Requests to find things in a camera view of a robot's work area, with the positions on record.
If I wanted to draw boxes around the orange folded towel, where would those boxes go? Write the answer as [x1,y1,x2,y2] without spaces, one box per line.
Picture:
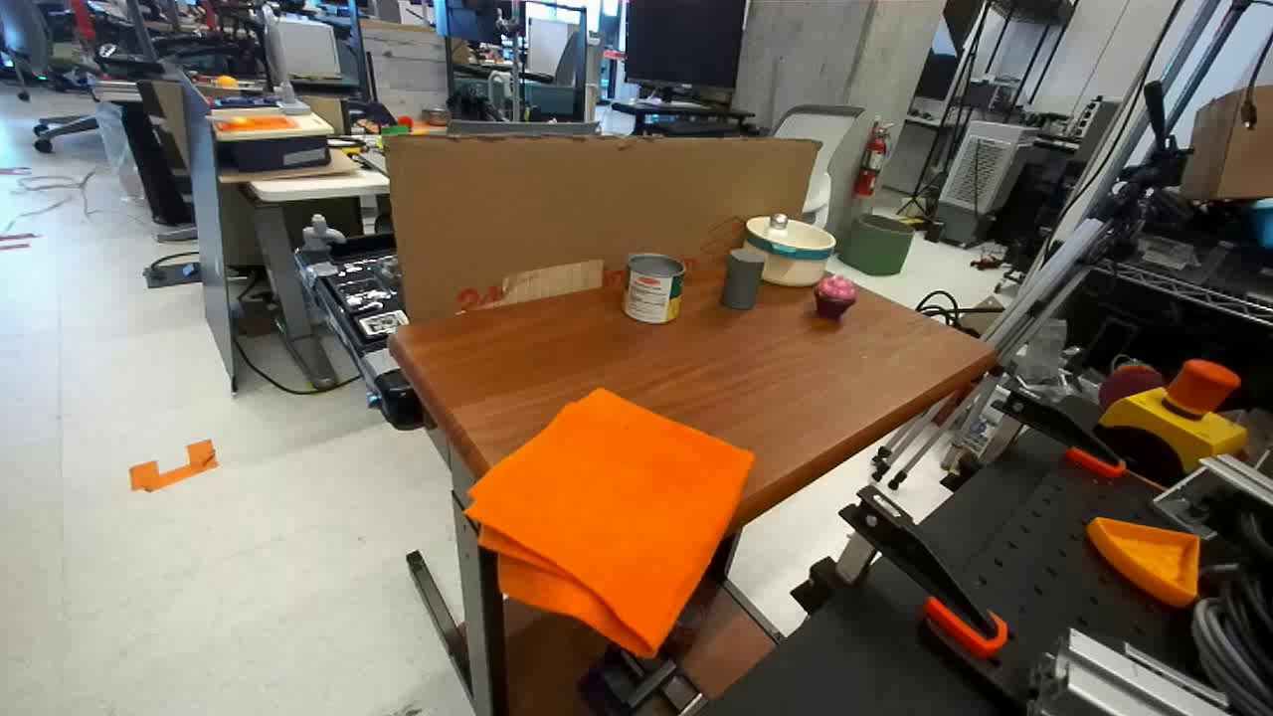
[463,388,757,659]

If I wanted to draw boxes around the open tin can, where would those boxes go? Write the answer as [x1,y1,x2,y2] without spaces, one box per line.
[623,253,687,325]

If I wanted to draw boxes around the brown cardboard panel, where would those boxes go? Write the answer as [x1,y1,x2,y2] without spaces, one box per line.
[384,133,822,324]

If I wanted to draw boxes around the cream pot with lid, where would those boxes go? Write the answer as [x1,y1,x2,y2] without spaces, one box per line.
[743,213,837,288]

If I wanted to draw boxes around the pink toy cupcake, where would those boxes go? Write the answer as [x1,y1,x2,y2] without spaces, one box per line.
[814,274,858,321]

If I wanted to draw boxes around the green bucket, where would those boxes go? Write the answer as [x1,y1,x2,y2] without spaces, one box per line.
[838,214,917,277]

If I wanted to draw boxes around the white office chair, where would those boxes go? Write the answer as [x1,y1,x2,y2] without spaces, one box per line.
[771,104,866,230]

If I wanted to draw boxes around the black tray with tags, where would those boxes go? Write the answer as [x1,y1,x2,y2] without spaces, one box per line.
[294,233,431,432]

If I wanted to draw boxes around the red fire extinguisher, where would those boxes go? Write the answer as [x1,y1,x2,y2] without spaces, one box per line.
[854,117,893,199]

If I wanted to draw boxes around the black monitor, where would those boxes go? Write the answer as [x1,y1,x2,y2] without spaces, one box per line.
[623,0,749,104]

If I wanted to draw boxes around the black clamp with orange grip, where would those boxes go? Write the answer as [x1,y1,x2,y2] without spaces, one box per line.
[838,484,1009,661]
[993,383,1128,479]

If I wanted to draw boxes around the white desk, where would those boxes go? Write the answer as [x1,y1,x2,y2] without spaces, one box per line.
[217,149,392,391]

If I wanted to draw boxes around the white air conditioner unit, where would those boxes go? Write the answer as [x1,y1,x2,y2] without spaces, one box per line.
[935,120,1040,247]

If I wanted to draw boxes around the black box with orange lid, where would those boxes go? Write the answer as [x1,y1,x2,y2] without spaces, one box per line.
[207,107,336,174]

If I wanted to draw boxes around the orange floor tape mark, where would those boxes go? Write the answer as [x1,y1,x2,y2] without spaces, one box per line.
[128,439,219,493]

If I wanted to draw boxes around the yellow emergency stop button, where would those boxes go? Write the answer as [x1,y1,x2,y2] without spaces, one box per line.
[1097,359,1248,486]

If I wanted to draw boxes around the orange triangular plastic piece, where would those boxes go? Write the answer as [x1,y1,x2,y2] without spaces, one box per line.
[1085,516,1201,609]

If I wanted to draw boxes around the aluminium extrusion bar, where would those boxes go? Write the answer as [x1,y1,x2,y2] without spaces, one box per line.
[1029,627,1244,716]

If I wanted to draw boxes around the black office chair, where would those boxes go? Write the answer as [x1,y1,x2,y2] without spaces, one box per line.
[0,0,100,154]

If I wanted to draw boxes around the cardboard box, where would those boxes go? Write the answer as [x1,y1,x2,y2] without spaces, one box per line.
[1180,85,1273,203]

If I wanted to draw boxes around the black cable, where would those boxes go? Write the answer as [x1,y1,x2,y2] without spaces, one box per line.
[914,289,996,333]

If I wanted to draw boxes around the bundle of grey cables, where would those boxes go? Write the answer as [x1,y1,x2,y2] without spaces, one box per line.
[1190,502,1273,716]

